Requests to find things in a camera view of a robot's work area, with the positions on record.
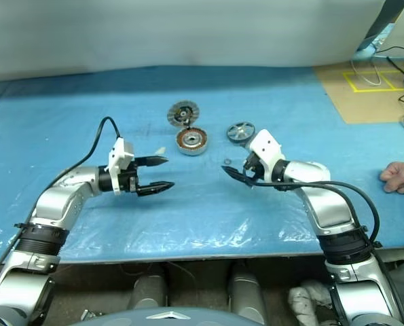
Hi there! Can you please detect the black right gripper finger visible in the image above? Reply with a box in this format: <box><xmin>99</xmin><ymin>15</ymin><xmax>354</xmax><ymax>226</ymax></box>
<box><xmin>220</xmin><ymin>165</ymin><xmax>257</xmax><ymax>189</ymax></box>

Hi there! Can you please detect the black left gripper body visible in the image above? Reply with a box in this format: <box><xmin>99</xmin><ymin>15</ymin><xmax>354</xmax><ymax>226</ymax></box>
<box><xmin>121</xmin><ymin>158</ymin><xmax>140</xmax><ymax>196</ymax></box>

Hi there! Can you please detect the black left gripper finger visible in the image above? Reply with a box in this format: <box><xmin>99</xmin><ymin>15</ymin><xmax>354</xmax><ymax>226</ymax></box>
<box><xmin>136</xmin><ymin>181</ymin><xmax>175</xmax><ymax>198</ymax></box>
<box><xmin>135</xmin><ymin>155</ymin><xmax>170</xmax><ymax>169</ymax></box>

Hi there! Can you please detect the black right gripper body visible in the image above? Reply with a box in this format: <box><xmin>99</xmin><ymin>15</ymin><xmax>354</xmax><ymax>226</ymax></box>
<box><xmin>242</xmin><ymin>151</ymin><xmax>268</xmax><ymax>181</ymax></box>

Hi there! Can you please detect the silver spoked rotor wheel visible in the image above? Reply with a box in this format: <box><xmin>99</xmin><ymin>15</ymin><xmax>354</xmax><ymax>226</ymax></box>
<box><xmin>226</xmin><ymin>121</ymin><xmax>256</xmax><ymax>145</ymax></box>

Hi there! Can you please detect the motor stator with copper windings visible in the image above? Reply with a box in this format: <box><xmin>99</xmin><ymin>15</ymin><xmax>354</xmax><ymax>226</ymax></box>
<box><xmin>175</xmin><ymin>126</ymin><xmax>209</xmax><ymax>157</ymax></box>

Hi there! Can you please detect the round finned motor cover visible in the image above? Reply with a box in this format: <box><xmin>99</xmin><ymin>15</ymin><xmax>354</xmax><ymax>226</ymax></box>
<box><xmin>167</xmin><ymin>100</ymin><xmax>199</xmax><ymax>128</ymax></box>

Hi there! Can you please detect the person's bare hand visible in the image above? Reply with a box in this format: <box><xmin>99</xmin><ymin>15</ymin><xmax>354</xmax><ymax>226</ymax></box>
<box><xmin>380</xmin><ymin>162</ymin><xmax>404</xmax><ymax>196</ymax></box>

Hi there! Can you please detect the blue plastic table cover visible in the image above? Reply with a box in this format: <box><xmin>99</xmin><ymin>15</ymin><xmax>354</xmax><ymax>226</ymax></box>
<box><xmin>0</xmin><ymin>64</ymin><xmax>404</xmax><ymax>264</ymax></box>

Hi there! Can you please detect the dark rounded robot leg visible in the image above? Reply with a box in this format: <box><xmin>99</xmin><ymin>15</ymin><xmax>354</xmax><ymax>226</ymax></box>
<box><xmin>227</xmin><ymin>263</ymin><xmax>267</xmax><ymax>323</ymax></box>
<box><xmin>126</xmin><ymin>268</ymin><xmax>170</xmax><ymax>310</ymax></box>

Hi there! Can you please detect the cardboard sheet with yellow tape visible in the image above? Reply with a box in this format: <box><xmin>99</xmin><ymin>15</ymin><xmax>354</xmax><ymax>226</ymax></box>
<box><xmin>312</xmin><ymin>60</ymin><xmax>404</xmax><ymax>125</ymax></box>

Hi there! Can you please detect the white backdrop sheet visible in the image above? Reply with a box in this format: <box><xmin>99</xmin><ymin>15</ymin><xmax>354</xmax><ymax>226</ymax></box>
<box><xmin>0</xmin><ymin>0</ymin><xmax>386</xmax><ymax>84</ymax></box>

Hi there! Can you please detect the grey robot torso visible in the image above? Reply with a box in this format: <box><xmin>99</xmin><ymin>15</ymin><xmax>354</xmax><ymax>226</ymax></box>
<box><xmin>69</xmin><ymin>307</ymin><xmax>267</xmax><ymax>326</ymax></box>

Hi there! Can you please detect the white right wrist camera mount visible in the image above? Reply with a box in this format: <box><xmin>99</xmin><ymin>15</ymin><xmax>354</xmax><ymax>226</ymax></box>
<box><xmin>249</xmin><ymin>128</ymin><xmax>287</xmax><ymax>181</ymax></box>

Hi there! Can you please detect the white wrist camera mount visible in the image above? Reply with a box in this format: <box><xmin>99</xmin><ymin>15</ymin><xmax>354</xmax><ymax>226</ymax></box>
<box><xmin>107</xmin><ymin>138</ymin><xmax>136</xmax><ymax>196</ymax></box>
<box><xmin>249</xmin><ymin>128</ymin><xmax>287</xmax><ymax>181</ymax></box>

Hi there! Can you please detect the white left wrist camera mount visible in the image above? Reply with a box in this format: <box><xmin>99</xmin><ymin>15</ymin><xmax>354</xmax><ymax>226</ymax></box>
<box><xmin>107</xmin><ymin>138</ymin><xmax>136</xmax><ymax>196</ymax></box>

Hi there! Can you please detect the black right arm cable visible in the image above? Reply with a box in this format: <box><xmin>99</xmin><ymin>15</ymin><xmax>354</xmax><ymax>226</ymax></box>
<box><xmin>251</xmin><ymin>179</ymin><xmax>404</xmax><ymax>326</ymax></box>

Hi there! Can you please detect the thin white cable loop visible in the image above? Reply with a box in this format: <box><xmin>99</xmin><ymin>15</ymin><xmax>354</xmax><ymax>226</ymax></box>
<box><xmin>350</xmin><ymin>57</ymin><xmax>382</xmax><ymax>86</ymax></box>

